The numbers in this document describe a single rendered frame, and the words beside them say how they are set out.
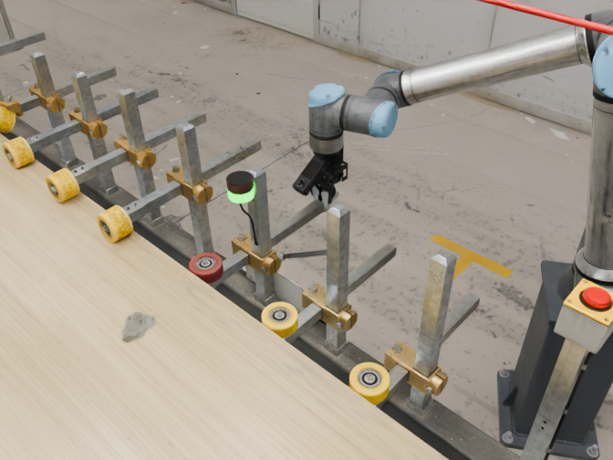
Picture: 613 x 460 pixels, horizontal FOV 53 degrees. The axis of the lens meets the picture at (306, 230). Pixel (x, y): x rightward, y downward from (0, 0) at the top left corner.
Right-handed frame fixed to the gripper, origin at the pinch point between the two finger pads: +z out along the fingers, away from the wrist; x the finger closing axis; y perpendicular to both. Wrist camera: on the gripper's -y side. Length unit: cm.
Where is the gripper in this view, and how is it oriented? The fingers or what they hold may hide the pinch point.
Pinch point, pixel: (321, 209)
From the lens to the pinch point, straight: 176.4
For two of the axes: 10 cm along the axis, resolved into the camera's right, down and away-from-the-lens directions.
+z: 0.2, 7.7, 6.4
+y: 6.8, -4.8, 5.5
